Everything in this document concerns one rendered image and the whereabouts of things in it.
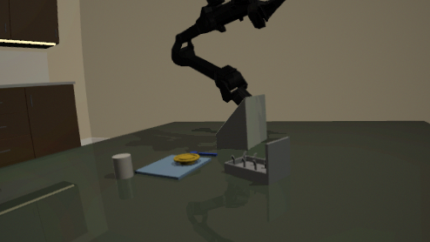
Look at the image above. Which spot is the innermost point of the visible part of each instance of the grey dish rack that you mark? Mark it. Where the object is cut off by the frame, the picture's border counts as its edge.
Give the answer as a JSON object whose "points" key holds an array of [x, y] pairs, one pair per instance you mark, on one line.
{"points": [[273, 168]]}

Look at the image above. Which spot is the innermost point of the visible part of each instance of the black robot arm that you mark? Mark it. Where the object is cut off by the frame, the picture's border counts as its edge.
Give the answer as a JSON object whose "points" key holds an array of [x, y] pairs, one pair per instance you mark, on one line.
{"points": [[214, 16]]}

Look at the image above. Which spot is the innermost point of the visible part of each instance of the grey cylinder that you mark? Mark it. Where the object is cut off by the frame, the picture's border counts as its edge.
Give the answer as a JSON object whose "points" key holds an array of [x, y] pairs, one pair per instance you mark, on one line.
{"points": [[122, 166]]}

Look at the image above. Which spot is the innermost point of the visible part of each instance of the yellow plate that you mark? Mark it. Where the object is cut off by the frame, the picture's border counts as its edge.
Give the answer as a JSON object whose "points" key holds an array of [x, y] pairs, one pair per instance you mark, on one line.
{"points": [[187, 159]]}

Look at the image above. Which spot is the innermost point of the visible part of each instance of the light blue flat mat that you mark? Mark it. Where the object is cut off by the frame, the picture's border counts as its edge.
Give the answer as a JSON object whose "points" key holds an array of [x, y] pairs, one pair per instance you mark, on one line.
{"points": [[168, 168]]}

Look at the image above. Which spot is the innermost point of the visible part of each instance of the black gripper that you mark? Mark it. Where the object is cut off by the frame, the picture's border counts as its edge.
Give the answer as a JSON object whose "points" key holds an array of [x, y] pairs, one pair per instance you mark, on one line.
{"points": [[256, 10]]}

